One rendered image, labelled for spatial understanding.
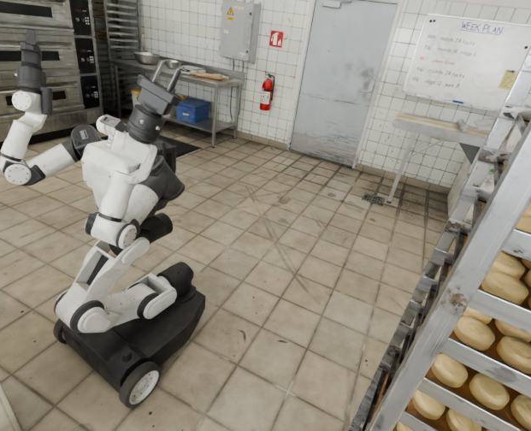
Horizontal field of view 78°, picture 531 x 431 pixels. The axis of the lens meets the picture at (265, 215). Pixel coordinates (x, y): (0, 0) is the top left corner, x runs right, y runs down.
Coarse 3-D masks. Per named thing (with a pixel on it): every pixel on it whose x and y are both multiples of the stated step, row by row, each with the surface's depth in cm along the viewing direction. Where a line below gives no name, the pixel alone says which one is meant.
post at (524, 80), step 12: (528, 72) 62; (516, 84) 64; (528, 84) 63; (516, 96) 64; (492, 132) 68; (504, 132) 67; (492, 144) 69; (480, 168) 72; (468, 180) 74; (480, 180) 73; (456, 204) 77; (468, 204) 76; (456, 216) 78; (444, 228) 81; (444, 240) 82; (432, 252) 87; (432, 264) 85; (432, 276) 86; (420, 300) 91; (408, 324) 96; (396, 336) 99; (384, 360) 105; (372, 396) 113; (360, 408) 119
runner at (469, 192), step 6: (468, 186) 74; (474, 186) 74; (462, 192) 75; (468, 192) 75; (474, 192) 74; (480, 192) 73; (486, 192) 73; (462, 198) 74; (468, 198) 74; (474, 198) 74; (480, 198) 74; (486, 198) 73
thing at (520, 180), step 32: (512, 160) 32; (512, 192) 33; (480, 224) 35; (512, 224) 34; (480, 256) 36; (448, 288) 40; (448, 320) 41; (416, 352) 45; (416, 384) 47; (384, 416) 53
